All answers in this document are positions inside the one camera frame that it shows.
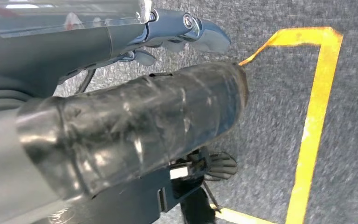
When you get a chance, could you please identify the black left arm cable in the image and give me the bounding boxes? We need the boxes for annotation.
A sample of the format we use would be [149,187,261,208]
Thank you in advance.
[75,68,97,95]

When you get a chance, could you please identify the yellow floor tape square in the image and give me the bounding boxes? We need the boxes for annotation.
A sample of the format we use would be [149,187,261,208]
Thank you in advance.
[210,27,344,224]

